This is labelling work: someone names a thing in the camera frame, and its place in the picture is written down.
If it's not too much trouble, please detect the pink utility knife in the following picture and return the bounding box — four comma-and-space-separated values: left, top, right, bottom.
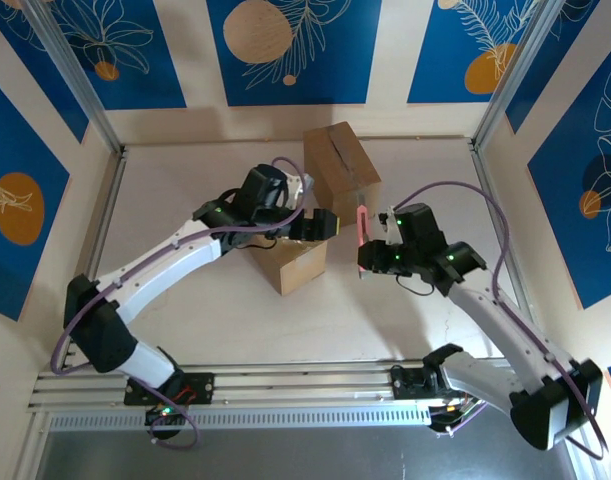
354, 203, 371, 277

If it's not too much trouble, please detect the taped cardboard box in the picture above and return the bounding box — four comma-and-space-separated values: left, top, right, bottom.
248, 238, 329, 297

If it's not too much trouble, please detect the cardboard box with slot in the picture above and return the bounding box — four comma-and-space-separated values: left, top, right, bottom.
303, 121, 384, 230

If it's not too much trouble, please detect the black controller board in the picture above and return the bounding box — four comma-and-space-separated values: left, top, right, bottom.
144, 403, 186, 441
427, 399, 486, 439

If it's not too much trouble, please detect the grey metal panel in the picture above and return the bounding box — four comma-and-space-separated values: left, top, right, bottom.
34, 428, 586, 480

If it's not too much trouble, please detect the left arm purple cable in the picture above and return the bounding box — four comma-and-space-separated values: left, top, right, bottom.
51, 156, 316, 450

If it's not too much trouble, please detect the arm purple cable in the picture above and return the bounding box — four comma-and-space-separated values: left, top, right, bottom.
399, 180, 610, 461
51, 156, 316, 450

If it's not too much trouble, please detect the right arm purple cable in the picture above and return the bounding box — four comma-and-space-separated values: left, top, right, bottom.
399, 180, 610, 461

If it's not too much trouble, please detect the aluminium side rail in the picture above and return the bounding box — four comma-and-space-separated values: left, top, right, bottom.
468, 139, 541, 351
58, 147, 130, 372

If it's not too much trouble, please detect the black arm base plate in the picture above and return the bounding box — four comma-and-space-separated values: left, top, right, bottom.
390, 364, 439, 401
123, 372, 216, 407

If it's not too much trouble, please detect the long aluminium mounting rail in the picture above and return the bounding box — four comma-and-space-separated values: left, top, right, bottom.
27, 357, 524, 415

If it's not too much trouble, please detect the slotted grey cable duct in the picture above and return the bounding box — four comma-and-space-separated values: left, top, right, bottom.
47, 405, 432, 432

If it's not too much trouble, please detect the aluminium frame post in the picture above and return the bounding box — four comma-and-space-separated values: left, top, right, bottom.
470, 0, 557, 154
20, 0, 127, 154

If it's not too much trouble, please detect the aluminium frame beam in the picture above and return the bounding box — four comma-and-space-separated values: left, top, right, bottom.
13, 413, 54, 480
554, 402, 611, 480

